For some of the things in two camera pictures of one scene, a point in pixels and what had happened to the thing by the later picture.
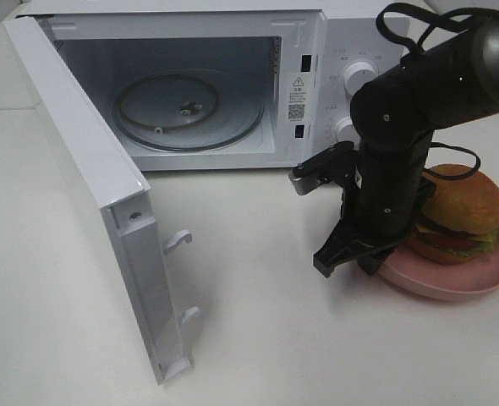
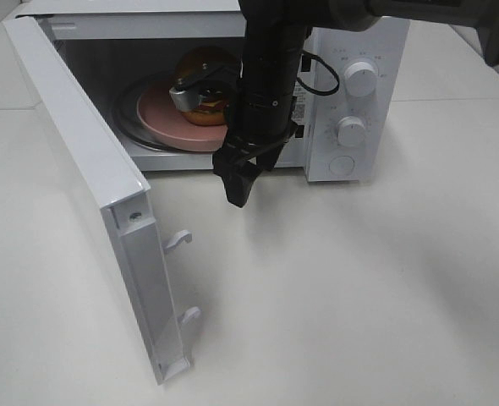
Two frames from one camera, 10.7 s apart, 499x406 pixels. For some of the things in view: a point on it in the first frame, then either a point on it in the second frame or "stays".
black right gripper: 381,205 -> 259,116
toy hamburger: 460,219 -> 212,102
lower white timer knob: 345,130 stays
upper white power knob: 356,74 stays
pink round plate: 403,269 -> 161,114
